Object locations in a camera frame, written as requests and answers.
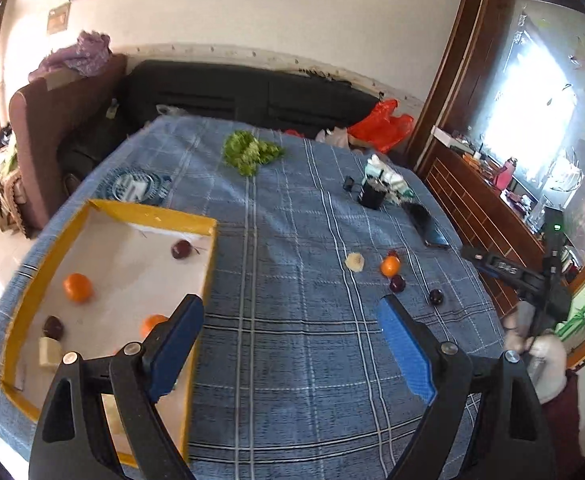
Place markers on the white tissue pack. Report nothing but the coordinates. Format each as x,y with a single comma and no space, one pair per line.
395,180

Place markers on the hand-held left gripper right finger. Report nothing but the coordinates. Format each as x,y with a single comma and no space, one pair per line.
407,350

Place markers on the large peeled sugarcane piece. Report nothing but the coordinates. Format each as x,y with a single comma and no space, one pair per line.
112,415

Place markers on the person's right forearm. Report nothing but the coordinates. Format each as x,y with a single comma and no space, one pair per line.
549,365

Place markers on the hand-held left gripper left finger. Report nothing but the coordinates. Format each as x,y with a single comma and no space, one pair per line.
172,345

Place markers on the black leather sofa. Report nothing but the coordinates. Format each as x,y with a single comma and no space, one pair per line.
222,95

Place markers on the red plastic bag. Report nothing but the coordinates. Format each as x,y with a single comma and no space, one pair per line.
380,127

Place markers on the person's right hand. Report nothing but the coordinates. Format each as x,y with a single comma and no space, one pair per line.
519,327

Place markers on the wooden door frame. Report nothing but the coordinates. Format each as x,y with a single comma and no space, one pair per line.
457,60

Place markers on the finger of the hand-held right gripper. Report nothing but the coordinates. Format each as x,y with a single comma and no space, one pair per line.
474,256

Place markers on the green lettuce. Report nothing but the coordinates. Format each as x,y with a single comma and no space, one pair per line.
247,152

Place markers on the small black clip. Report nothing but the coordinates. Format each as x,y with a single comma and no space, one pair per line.
348,183

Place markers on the orange mandarin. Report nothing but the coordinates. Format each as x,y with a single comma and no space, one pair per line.
151,324
390,266
78,287

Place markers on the wooden cabinet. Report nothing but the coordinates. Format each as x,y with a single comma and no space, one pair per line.
472,200

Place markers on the black cup with utensils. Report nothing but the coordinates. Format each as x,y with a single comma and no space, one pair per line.
371,195

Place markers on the pink bottle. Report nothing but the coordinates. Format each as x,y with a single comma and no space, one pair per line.
505,174

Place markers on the pink floral cloth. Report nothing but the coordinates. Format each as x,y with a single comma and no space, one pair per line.
82,55

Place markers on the yellow cardboard box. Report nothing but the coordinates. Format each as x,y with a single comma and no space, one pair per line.
122,260

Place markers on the brown armchair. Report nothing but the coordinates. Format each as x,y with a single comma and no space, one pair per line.
57,125

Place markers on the blue plaid tablecloth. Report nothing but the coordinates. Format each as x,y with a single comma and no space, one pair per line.
297,260

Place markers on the black smartphone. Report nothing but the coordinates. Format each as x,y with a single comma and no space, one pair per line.
425,225

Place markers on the small wall plaque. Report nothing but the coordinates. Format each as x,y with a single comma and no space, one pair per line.
58,19

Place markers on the small peeled sugarcane piece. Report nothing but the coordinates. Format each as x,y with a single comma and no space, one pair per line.
355,262

